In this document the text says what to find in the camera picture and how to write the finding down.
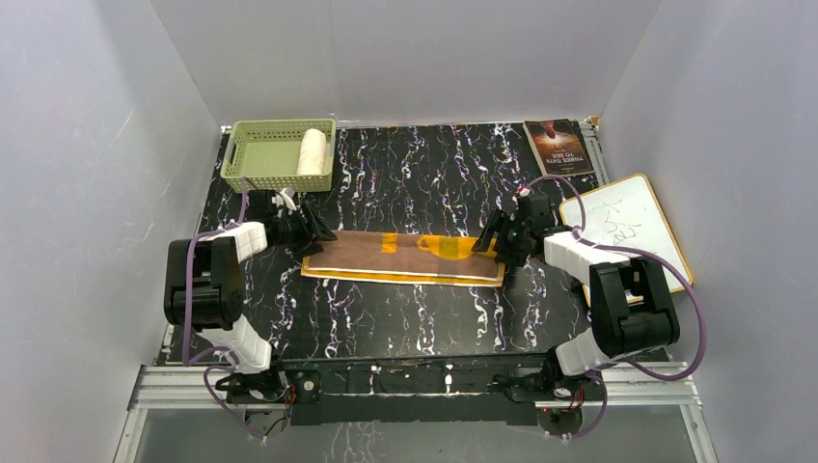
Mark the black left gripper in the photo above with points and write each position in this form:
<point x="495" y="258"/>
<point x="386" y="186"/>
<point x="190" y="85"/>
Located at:
<point x="311" y="233"/>

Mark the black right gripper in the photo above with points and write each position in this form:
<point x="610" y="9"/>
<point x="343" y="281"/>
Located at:
<point x="504" y="254"/>

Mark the white towel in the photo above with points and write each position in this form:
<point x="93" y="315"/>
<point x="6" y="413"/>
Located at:
<point x="312" y="153"/>

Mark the orange patterned towel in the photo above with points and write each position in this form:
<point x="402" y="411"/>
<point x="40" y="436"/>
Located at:
<point x="404" y="259"/>

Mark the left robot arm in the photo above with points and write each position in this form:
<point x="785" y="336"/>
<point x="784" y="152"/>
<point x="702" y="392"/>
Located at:
<point x="205" y="289"/>

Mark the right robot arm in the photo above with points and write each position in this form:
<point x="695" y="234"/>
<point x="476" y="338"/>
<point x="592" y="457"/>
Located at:
<point x="630" y="303"/>

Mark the light green plastic basket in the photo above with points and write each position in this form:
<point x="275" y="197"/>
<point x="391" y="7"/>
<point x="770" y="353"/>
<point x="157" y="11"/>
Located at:
<point x="263" y="155"/>

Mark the dark book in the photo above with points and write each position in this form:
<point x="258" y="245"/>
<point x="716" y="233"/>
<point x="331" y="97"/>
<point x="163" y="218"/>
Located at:
<point x="559" y="147"/>

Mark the wood framed whiteboard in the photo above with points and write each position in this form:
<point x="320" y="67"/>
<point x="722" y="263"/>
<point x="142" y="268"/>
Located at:
<point x="627" y="213"/>

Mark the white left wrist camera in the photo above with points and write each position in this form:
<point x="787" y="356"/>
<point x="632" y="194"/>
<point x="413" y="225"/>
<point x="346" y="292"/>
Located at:
<point x="283" y="202"/>

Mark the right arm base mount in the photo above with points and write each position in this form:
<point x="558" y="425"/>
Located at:
<point x="546" y="385"/>

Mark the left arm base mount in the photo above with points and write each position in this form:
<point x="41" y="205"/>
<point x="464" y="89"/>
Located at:
<point x="287" y="387"/>

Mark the aluminium rail frame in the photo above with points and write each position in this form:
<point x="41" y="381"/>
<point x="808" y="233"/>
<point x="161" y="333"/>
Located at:
<point x="422" y="390"/>

